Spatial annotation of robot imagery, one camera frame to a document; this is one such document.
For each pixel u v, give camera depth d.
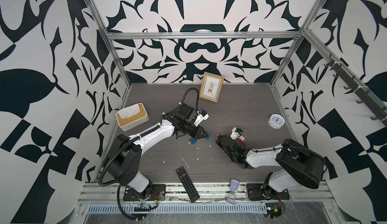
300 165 0.45
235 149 0.69
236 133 0.81
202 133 0.81
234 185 0.74
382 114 0.50
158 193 0.74
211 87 1.07
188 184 0.76
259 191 0.74
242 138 0.91
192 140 0.91
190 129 0.72
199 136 0.76
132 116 0.96
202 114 0.75
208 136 0.81
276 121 0.97
